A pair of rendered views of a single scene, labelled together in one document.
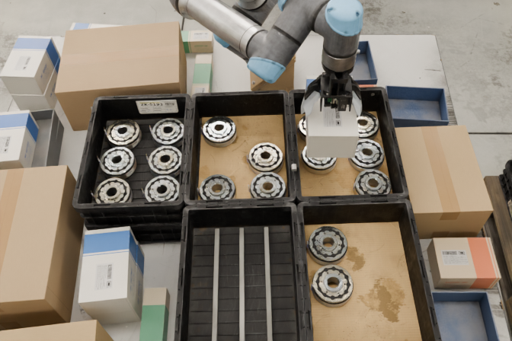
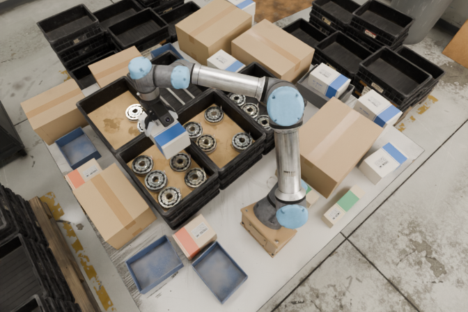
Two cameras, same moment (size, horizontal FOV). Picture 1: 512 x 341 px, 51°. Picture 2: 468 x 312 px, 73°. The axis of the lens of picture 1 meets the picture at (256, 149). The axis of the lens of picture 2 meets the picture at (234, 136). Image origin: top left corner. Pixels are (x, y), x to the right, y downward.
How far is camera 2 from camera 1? 1.68 m
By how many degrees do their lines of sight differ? 63
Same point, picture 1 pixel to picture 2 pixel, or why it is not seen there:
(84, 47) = (358, 126)
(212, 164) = (230, 127)
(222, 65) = not seen: hidden behind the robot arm
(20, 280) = (245, 40)
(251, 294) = (167, 94)
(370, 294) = (119, 122)
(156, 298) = not seen: hidden behind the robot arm
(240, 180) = (210, 129)
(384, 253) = (121, 141)
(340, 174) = (164, 164)
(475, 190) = (85, 196)
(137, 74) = (310, 131)
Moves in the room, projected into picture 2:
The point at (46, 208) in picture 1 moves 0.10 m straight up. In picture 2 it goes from (267, 59) to (269, 46)
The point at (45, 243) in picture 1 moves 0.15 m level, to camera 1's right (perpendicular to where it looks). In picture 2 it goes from (251, 51) to (232, 64)
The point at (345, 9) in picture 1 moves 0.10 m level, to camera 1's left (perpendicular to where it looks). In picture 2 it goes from (136, 60) to (161, 46)
